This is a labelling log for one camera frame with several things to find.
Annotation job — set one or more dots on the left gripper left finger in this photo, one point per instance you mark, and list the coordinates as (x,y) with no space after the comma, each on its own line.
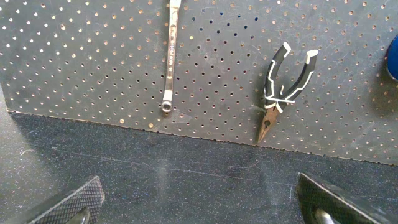
(71,202)

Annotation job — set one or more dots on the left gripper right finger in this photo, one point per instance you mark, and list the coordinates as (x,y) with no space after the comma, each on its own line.
(329,202)

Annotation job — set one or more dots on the black and white pliers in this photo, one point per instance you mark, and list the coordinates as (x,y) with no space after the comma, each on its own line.
(270,116)

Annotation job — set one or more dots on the wrench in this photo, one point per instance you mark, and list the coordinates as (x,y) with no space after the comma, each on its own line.
(170,62)

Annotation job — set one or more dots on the black pegboard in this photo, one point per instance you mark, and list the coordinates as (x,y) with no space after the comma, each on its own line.
(77,62)

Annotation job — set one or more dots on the metal loop hook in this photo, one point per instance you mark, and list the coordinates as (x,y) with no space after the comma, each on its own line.
(281,90)

